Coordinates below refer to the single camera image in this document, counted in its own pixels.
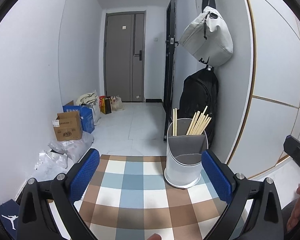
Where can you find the beige folded cloth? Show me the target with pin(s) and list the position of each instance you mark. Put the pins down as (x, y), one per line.
(86, 98)

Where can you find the black backpack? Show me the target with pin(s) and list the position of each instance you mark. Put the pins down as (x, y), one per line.
(197, 92)

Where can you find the person's left hand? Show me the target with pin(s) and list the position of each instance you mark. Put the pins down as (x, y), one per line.
(153, 237)

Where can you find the white plastic bag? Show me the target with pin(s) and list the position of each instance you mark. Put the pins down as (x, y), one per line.
(96, 112)

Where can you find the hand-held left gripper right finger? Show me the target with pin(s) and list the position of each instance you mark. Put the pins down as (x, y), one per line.
(216, 177)

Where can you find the grey mailer bags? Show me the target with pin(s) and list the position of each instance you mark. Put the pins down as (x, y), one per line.
(75, 147)

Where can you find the brown cardboard box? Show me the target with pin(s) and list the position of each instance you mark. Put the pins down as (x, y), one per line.
(67, 130)

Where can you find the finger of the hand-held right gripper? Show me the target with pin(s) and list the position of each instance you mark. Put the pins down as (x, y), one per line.
(298, 152)

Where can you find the white divided utensil holder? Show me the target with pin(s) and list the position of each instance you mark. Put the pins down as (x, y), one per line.
(182, 170)

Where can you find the clear crumpled plastic bags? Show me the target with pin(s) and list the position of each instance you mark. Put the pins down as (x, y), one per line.
(51, 163)

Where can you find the person's right hand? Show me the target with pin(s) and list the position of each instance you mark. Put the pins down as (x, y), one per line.
(297, 217)

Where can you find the checkered blue brown mat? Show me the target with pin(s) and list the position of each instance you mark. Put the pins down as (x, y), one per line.
(135, 180)

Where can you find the bunch of wooden chopsticks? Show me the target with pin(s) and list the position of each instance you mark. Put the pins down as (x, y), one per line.
(198, 125)

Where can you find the translucent plastic bag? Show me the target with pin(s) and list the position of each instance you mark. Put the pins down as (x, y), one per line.
(117, 103)

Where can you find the blue cardboard box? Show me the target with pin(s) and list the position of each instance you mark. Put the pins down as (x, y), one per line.
(87, 120)

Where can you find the grey entrance door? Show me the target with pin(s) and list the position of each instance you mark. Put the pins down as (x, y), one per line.
(120, 62)

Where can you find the yellow black paper bag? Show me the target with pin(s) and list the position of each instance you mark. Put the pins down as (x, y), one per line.
(106, 106)

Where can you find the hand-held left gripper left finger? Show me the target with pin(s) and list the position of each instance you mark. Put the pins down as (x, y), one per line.
(85, 175)

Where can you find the black door frame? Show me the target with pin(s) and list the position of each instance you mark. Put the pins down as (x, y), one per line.
(168, 80)

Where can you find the dark blue shoe box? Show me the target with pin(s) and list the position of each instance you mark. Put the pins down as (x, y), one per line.
(8, 220)

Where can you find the light grey sling bag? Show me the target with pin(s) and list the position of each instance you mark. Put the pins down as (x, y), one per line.
(207, 40)

